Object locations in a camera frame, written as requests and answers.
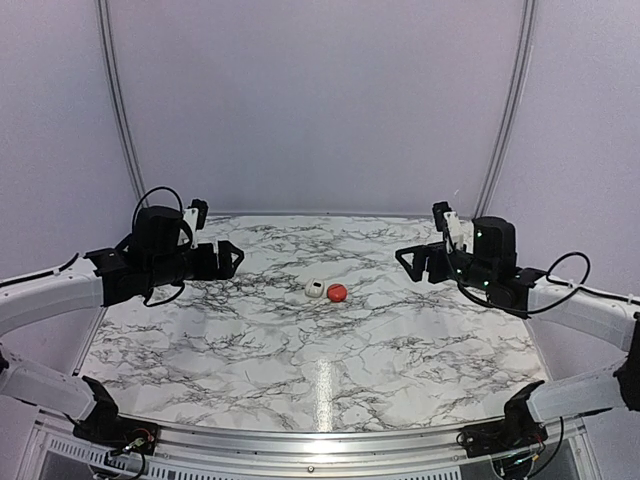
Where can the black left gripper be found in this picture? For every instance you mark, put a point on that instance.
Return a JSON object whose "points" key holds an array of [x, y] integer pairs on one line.
{"points": [[225, 270]]}

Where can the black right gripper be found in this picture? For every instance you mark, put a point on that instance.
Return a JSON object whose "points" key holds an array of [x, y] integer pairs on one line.
{"points": [[435, 251]]}

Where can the white earbud charging case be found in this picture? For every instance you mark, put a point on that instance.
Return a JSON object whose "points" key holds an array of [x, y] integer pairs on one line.
{"points": [[315, 288]]}

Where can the red round charging case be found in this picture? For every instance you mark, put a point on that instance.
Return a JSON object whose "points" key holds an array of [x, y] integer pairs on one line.
{"points": [[337, 293]]}

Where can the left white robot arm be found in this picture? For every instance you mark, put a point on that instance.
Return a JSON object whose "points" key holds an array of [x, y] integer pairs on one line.
{"points": [[40, 296]]}

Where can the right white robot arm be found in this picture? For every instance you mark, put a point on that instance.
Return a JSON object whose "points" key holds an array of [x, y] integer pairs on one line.
{"points": [[609, 317]]}

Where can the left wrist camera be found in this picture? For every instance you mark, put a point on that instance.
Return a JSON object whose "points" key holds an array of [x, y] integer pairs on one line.
{"points": [[195, 217]]}

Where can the right metal corner post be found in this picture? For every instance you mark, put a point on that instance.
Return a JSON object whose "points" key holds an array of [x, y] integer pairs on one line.
{"points": [[516, 86]]}

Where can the metal corner post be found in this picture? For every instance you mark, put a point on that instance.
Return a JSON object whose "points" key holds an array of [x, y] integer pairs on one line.
{"points": [[516, 86], [118, 101]]}

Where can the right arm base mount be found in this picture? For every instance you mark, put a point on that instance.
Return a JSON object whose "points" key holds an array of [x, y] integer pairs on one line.
{"points": [[517, 429]]}

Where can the aluminium front rail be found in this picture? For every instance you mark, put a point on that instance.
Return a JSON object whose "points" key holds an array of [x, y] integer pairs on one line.
{"points": [[194, 452]]}

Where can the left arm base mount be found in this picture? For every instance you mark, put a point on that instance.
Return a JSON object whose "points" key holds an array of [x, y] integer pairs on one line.
{"points": [[105, 426]]}

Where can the left metal corner post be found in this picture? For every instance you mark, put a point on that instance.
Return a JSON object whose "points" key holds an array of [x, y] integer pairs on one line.
{"points": [[118, 101]]}

